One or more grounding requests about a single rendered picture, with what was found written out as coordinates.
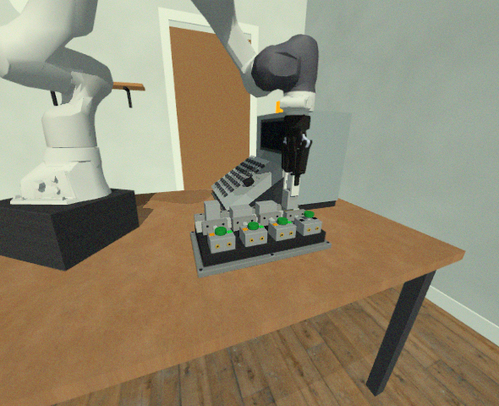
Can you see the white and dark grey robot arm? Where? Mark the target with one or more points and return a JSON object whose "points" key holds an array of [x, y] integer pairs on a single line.
{"points": [[33, 54]]}

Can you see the grey control cabinet with keypad desk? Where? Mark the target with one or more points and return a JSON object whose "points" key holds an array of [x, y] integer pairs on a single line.
{"points": [[319, 185]]}

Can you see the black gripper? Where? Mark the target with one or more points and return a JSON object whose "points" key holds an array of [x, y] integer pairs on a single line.
{"points": [[294, 153]]}

